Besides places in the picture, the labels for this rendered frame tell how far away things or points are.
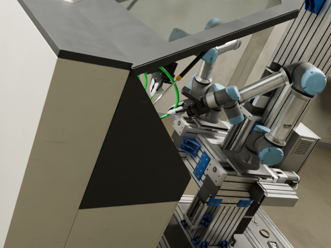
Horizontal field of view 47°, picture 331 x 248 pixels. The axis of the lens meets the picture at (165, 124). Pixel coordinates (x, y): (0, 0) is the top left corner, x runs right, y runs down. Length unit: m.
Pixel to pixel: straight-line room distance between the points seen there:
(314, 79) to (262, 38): 3.04
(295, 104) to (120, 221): 1.02
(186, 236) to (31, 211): 1.44
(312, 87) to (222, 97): 0.41
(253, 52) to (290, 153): 2.58
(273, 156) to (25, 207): 1.18
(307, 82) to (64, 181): 1.16
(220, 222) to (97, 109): 1.52
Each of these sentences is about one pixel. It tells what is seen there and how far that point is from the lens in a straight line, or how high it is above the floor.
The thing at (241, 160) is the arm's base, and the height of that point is 1.06.
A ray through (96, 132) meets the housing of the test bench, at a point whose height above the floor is 1.19.
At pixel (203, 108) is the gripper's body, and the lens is 1.88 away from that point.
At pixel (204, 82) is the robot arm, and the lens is 2.46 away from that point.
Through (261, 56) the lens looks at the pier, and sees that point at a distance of 4.86.
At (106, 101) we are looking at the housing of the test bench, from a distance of 1.43.
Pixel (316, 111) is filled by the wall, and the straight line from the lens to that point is 6.52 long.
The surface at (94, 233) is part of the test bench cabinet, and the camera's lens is 1.91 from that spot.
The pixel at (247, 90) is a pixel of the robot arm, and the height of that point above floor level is 1.44.
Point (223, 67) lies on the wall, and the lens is 5.00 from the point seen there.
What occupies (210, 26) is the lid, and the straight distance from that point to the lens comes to 1.66.
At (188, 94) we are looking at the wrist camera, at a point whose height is 1.34.
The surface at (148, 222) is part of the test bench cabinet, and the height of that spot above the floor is 0.66.
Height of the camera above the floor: 1.90
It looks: 23 degrees down
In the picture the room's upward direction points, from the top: 24 degrees clockwise
